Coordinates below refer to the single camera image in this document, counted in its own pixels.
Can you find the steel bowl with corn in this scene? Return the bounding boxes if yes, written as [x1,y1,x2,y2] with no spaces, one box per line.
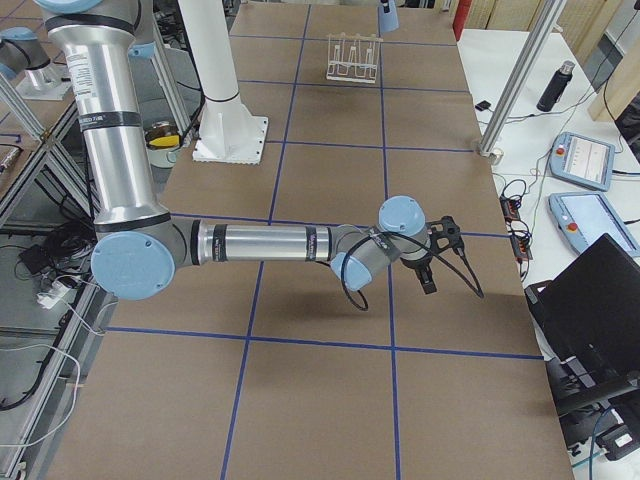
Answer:
[144,121,181,169]

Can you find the white wire cup rack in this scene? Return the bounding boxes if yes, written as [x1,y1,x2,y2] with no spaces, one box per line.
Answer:
[326,32,383,84]

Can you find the black water bottle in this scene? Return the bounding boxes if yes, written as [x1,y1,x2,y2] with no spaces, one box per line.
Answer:
[536,60,576,113]

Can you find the orange black usb hub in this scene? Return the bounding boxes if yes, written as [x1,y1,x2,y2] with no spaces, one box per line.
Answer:
[499,195,532,263]

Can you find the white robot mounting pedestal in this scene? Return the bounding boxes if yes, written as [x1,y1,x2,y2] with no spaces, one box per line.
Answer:
[179,0,269,165]

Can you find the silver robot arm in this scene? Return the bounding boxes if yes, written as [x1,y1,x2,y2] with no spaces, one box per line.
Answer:
[40,1,436,300]

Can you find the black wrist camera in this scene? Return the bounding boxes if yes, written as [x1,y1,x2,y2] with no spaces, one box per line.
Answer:
[429,215,465,255]

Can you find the blue teach pendant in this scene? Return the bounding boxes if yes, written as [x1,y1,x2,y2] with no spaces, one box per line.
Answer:
[549,132,616,192]
[548,192,639,258]

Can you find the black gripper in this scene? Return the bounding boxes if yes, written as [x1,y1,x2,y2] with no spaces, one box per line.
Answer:
[400,242,437,294]

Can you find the blue teach pendant near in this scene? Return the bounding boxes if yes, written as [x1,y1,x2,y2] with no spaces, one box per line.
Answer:
[548,192,639,258]

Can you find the blue teach pendant far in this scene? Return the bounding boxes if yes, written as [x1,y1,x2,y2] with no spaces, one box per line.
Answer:
[549,132,616,192]

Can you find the small black phone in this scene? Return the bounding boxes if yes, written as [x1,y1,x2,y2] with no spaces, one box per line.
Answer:
[474,101,491,111]

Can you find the aluminium frame post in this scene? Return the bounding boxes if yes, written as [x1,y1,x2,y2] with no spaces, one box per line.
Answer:
[476,0,566,165]

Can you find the black laptop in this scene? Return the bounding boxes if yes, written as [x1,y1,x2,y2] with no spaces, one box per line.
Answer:
[525,234,639,424]

